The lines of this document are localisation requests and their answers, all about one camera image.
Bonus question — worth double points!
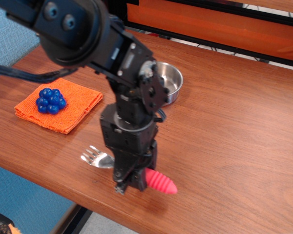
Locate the black object at corner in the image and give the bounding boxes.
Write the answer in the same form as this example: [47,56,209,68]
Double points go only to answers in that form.
[0,213,21,234]

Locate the orange panel black frame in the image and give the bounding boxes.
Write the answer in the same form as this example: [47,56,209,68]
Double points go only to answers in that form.
[124,0,293,66]

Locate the blue toy grape bunch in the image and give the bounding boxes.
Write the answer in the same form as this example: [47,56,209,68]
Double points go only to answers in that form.
[36,88,66,115]

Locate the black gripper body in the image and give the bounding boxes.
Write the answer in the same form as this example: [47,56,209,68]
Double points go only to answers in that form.
[100,104,158,194]

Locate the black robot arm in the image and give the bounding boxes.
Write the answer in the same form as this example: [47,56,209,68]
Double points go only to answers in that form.
[0,0,177,194]

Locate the black braided cable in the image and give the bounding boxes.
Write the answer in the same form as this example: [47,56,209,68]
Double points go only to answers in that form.
[0,62,79,84]

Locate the orange folded cloth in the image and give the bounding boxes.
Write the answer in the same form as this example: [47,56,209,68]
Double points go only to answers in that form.
[15,78,103,134]

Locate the small steel pan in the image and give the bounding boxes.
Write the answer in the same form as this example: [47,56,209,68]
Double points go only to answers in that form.
[157,61,184,106]

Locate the red handled metal fork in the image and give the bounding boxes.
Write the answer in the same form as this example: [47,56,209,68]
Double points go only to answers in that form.
[81,145,178,195]

